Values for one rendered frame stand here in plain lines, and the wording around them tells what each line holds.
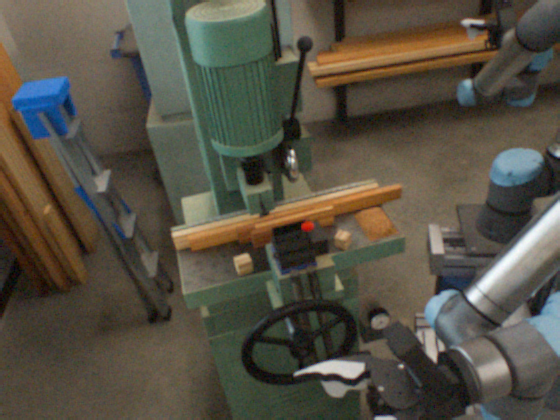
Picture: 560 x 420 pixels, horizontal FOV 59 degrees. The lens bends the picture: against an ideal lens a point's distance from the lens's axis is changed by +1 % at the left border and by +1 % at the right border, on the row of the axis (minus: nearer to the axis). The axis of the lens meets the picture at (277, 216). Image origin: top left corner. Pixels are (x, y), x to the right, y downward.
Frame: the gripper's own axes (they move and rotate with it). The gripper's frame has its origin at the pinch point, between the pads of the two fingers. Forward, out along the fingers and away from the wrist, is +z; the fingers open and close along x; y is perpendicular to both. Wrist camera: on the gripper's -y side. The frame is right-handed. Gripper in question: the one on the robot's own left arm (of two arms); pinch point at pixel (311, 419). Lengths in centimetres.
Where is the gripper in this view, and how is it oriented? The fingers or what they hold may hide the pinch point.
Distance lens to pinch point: 63.4
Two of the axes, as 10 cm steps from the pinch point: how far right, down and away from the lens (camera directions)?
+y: 1.5, 8.5, 5.1
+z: -9.5, 2.7, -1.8
